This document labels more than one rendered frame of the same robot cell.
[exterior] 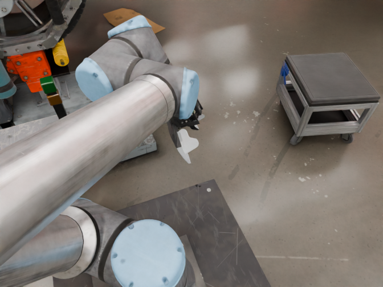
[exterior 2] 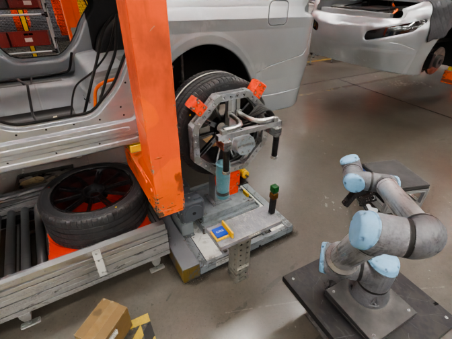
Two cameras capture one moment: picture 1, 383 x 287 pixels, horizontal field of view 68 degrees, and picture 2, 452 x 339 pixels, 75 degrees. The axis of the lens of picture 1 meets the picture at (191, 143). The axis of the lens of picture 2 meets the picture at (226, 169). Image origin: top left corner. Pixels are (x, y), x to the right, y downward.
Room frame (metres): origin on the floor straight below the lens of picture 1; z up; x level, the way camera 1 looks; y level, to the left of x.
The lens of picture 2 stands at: (-0.58, 0.92, 1.66)
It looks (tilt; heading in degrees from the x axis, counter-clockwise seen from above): 33 degrees down; 353
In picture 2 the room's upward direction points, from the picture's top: 1 degrees clockwise
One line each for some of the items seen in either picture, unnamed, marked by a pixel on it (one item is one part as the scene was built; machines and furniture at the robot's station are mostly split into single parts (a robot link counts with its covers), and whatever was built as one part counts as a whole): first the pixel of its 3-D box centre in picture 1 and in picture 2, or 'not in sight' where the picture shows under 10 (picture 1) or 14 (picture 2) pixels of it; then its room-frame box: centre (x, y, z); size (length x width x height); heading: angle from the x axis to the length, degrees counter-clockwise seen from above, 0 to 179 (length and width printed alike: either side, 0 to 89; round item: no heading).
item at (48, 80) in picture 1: (48, 85); (274, 188); (0.75, 0.46, 0.64); 0.04 x 0.04 x 0.04; 24
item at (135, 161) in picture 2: not in sight; (145, 156); (1.11, 1.23, 0.69); 0.52 x 0.17 x 0.35; 24
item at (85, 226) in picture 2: not in sight; (97, 201); (1.06, 1.59, 0.39); 0.66 x 0.66 x 0.24
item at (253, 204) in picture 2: not in sight; (220, 205); (1.23, 0.72, 0.13); 0.50 x 0.36 x 0.10; 114
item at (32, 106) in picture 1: (45, 78); (217, 187); (1.22, 0.75, 0.32); 0.40 x 0.30 x 0.28; 114
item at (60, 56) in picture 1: (58, 46); (236, 167); (1.20, 0.61, 0.51); 0.29 x 0.06 x 0.06; 24
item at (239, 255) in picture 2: not in sight; (239, 253); (0.66, 0.67, 0.21); 0.10 x 0.10 x 0.42; 24
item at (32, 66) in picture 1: (34, 65); (227, 178); (1.09, 0.70, 0.48); 0.16 x 0.12 x 0.17; 24
